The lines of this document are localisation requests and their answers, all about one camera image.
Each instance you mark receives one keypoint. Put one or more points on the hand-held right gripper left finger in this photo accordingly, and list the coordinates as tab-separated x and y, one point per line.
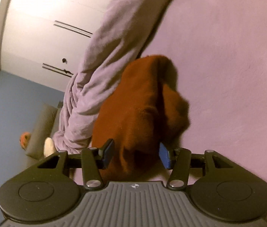
108	153

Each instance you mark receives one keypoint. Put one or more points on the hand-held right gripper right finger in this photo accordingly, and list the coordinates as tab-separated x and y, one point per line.
164	157

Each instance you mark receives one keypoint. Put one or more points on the orange plush toy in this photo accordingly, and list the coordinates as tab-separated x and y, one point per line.
25	140

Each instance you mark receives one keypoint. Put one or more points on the lilac fleece blanket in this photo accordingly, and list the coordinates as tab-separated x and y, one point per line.
109	59

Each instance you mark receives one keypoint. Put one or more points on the cream plush toy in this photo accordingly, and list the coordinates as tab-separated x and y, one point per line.
49	146

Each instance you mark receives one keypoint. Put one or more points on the brown knit sweater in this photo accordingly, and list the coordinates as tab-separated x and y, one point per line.
138	113

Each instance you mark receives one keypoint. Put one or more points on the grey green pillow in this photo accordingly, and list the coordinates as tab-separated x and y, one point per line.
42	123

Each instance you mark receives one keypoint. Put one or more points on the white wardrobe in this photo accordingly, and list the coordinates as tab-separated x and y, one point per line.
46	23

